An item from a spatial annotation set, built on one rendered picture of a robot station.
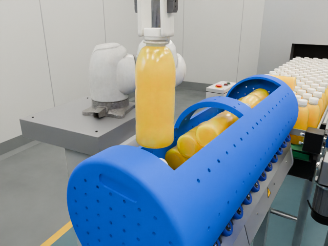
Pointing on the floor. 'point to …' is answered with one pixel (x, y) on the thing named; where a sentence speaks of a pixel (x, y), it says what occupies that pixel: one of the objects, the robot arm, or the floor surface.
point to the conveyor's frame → (299, 172)
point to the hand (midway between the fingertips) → (155, 14)
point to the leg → (261, 238)
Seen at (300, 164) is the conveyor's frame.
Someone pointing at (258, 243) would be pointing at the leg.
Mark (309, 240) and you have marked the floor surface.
